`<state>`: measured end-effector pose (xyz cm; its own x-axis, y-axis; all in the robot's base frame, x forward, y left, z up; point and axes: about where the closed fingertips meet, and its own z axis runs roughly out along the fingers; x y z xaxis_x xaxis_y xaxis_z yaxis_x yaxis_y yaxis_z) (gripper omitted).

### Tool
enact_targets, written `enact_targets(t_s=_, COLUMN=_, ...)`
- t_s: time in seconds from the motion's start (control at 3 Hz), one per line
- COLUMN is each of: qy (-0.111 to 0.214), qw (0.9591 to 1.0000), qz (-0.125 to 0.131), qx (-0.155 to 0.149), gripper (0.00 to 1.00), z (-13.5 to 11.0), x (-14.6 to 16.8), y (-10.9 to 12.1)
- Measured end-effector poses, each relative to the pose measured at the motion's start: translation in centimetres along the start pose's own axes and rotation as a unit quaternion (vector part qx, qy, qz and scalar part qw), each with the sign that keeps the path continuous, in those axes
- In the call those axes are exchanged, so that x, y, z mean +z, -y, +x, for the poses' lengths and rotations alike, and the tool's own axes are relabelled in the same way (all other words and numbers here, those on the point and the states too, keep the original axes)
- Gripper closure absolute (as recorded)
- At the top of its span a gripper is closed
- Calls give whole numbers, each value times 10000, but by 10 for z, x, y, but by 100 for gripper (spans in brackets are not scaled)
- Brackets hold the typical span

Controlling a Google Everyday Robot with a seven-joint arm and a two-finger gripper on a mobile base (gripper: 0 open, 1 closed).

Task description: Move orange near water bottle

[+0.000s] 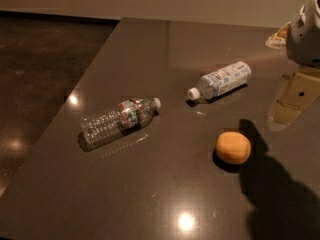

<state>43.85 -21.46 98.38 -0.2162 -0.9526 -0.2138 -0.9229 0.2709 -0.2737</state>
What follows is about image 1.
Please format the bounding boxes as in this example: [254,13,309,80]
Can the white labelled plastic bottle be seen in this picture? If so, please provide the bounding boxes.
[187,61,251,100]

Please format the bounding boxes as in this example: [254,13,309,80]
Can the orange fruit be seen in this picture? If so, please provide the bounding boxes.
[215,132,251,165]

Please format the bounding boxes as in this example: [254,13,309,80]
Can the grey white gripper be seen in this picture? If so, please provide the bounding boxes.
[265,0,320,126]

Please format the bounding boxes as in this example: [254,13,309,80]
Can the clear crumpled water bottle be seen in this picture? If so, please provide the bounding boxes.
[79,97,161,151]

